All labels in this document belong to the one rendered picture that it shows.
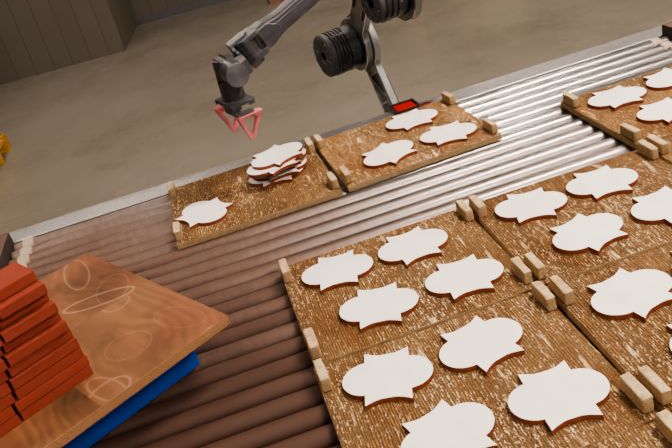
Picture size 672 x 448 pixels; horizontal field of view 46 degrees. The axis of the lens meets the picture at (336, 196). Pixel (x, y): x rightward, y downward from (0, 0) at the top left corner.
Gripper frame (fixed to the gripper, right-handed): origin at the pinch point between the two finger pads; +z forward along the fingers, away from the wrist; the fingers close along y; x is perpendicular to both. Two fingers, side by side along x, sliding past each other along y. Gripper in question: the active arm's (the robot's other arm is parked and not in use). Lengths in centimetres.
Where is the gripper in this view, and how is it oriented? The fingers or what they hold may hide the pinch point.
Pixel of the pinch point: (243, 132)
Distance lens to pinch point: 201.2
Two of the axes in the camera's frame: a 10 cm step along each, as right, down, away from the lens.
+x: 8.0, -4.1, 4.4
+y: 5.6, 2.6, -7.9
